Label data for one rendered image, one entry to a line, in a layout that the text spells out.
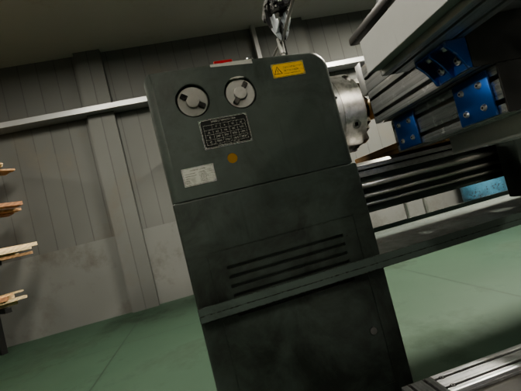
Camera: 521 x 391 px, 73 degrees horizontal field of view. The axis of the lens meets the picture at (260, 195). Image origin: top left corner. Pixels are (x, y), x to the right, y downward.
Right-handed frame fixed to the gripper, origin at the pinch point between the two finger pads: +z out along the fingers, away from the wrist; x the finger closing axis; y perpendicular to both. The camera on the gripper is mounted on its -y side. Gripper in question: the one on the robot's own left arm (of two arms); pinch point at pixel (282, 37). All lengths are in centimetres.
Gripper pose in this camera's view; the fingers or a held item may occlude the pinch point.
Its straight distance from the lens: 141.5
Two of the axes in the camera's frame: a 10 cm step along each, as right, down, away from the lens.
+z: 2.4, 9.7, -0.4
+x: 9.5, -2.3, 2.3
